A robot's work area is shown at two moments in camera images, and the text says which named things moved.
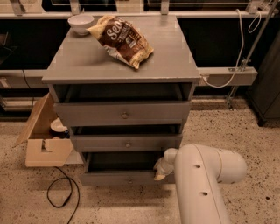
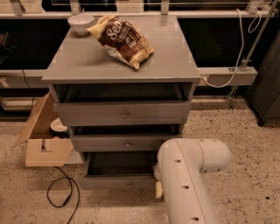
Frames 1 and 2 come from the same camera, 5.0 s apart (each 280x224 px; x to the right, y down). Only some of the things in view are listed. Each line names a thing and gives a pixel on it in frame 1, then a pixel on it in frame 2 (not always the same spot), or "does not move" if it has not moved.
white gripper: [166, 165] to [158, 189]
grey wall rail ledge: [232, 76] does not move
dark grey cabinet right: [265, 96] does not move
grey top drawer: [122, 114] does not move
